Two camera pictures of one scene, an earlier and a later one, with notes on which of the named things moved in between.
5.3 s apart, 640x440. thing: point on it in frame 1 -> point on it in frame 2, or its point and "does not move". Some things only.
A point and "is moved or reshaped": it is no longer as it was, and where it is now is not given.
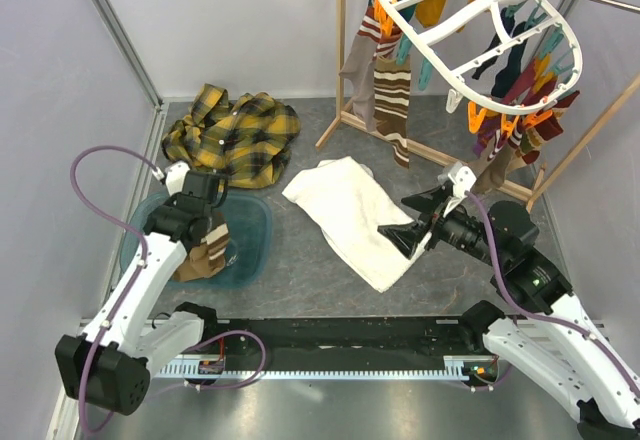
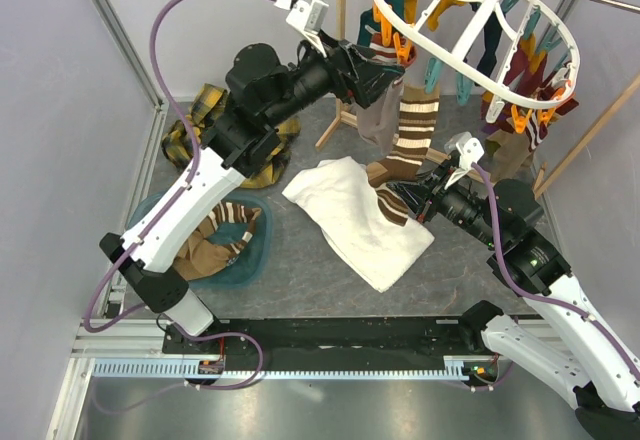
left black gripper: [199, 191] -> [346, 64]
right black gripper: [429, 202] -> [416, 195]
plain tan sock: [196, 265] does not move
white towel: [353, 204] does not move
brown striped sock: [392, 93] -> [419, 107]
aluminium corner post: [121, 29] does not move
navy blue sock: [509, 68] -> [492, 32]
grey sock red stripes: [374, 42] is moved or reshaped
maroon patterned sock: [544, 128] -> [524, 65]
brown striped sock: [217, 248] -> [228, 212]
